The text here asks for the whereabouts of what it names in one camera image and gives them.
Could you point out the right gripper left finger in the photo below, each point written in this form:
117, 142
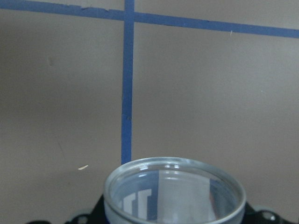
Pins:
97, 215

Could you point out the clear tennis ball can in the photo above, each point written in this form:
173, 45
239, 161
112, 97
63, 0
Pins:
172, 190

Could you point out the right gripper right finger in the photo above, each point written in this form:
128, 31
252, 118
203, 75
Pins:
252, 216

